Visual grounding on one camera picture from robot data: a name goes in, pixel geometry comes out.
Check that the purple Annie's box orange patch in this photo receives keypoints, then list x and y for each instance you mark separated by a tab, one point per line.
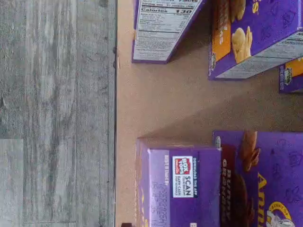
267	21
161	35
292	80

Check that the tan wooden shelf board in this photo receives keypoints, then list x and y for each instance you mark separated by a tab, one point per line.
177	101

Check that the purple Annie's box brown patch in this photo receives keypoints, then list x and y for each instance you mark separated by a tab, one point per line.
184	170
279	165

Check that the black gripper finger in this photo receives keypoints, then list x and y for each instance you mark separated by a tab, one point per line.
126	224

